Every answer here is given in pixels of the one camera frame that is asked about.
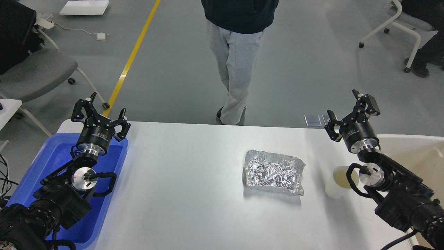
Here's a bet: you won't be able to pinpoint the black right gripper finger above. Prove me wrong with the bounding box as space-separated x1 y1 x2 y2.
351 90 381 122
325 110 347 142

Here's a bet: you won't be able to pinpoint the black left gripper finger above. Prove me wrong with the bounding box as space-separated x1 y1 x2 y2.
71 92 99 123
110 108 131 141

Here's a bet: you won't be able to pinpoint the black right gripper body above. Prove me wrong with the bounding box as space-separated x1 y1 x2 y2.
339 118 379 154

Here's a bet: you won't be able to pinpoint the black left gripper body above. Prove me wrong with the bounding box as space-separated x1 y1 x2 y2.
76 117 115 156

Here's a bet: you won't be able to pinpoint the white paper cup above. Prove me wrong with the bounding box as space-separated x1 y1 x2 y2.
324 166 352 199

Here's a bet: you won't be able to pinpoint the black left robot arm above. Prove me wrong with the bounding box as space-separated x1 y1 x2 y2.
1 92 131 250

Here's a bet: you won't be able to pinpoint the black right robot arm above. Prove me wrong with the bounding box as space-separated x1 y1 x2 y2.
324 90 444 250

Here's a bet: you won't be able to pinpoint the right metal floor plate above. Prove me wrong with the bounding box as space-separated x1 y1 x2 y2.
321 115 329 125

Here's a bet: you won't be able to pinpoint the metal floor plate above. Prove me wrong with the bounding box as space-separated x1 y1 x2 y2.
321 115 329 125
304 115 322 127

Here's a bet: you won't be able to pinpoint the left metal floor plate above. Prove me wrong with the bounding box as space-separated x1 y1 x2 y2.
304 115 322 127

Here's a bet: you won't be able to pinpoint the grey office chair left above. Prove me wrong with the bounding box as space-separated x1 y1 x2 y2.
0 14 110 136

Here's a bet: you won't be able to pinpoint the crumpled aluminium foil tray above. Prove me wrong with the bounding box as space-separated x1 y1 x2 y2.
243 149 306 196

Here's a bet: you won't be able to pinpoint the beige plastic bin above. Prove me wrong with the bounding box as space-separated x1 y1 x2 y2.
379 135 444 206

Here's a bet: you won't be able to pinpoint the white side table corner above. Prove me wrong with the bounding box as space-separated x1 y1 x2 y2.
0 99 22 130

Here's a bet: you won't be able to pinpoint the seated person in black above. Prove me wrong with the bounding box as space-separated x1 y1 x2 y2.
401 0 444 78

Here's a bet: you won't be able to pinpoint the white office chair right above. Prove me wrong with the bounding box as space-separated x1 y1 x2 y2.
359 0 438 73

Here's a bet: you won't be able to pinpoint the blue plastic bin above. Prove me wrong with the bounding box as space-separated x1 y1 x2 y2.
6 133 128 244

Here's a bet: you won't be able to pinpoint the white flat box on floor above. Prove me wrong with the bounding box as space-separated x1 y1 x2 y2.
59 0 109 16

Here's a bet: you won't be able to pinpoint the standing person grey trousers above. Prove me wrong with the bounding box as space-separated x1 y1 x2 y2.
201 0 279 125

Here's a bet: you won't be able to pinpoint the white power adapter with cable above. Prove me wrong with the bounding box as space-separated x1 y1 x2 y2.
54 23 109 41

